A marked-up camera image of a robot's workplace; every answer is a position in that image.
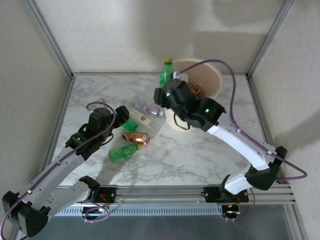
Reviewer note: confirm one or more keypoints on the green plastic bottle yellow cap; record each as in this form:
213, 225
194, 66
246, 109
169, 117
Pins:
131, 124
167, 73
123, 152

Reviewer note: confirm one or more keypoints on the clear bottle red blue label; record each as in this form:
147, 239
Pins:
148, 110

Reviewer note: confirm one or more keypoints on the copper label plastic bottle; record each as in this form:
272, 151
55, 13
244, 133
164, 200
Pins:
136, 138

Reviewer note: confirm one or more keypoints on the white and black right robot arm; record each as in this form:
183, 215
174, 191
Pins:
240, 140

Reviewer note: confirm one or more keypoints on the beige ribbed waste bin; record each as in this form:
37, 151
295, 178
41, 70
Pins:
212, 80

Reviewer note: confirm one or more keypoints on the grey metal panel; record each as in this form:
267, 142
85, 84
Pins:
160, 227

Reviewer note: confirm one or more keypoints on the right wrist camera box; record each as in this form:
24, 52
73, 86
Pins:
181, 76

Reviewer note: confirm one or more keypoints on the thin aluminium frame rail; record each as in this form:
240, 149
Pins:
63, 112
112, 73
254, 100

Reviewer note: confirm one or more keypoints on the wide grooved aluminium rail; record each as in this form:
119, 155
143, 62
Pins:
160, 195

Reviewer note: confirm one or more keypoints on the short aluminium frame post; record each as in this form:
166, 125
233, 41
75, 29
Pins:
297, 222

